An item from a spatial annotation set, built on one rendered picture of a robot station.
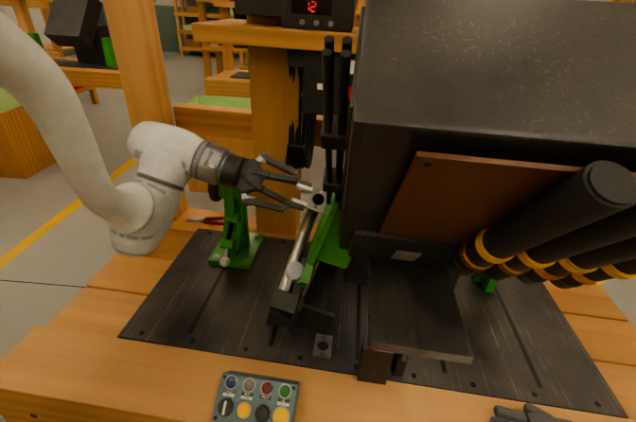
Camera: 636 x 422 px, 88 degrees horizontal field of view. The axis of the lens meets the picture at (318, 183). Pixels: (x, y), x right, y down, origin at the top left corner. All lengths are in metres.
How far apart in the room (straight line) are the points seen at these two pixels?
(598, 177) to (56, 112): 0.58
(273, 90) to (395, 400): 0.79
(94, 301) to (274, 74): 0.77
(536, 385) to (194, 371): 0.73
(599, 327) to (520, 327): 0.24
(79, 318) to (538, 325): 1.16
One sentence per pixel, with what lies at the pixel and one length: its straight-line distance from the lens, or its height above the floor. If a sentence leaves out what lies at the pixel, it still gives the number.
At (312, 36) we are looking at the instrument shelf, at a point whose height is 1.53.
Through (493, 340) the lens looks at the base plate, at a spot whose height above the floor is 0.90.
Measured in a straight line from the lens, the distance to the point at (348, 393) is 0.80.
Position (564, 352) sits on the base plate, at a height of 0.90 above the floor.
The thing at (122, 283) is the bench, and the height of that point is 0.88.
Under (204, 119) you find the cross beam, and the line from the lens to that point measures 1.15.
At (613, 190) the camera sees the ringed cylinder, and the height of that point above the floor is 1.49.
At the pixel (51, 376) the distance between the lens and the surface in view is 0.95.
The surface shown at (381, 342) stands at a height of 1.13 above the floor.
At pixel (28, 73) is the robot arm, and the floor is 1.51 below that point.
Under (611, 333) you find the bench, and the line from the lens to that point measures 1.22.
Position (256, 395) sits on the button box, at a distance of 0.74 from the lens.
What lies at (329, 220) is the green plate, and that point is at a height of 1.23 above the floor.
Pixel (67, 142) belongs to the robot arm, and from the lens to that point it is 0.58.
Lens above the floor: 1.60
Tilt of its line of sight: 29 degrees down
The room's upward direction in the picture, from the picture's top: 4 degrees clockwise
